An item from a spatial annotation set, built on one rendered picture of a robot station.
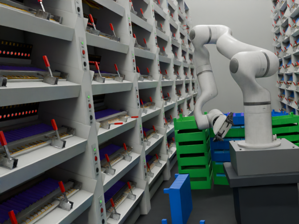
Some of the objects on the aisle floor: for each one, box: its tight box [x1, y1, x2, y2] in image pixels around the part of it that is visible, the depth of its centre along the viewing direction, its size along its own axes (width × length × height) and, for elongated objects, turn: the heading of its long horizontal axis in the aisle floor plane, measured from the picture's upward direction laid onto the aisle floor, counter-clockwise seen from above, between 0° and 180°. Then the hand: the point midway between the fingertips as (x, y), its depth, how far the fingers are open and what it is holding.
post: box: [129, 0, 171, 180], centre depth 273 cm, size 20×9×178 cm
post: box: [89, 0, 151, 215], centre depth 205 cm, size 20×9×178 cm
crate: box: [163, 173, 193, 224], centre depth 192 cm, size 8×30×20 cm
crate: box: [213, 173, 229, 185], centre depth 250 cm, size 30×20×8 cm
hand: (225, 130), depth 174 cm, fingers open, 8 cm apart
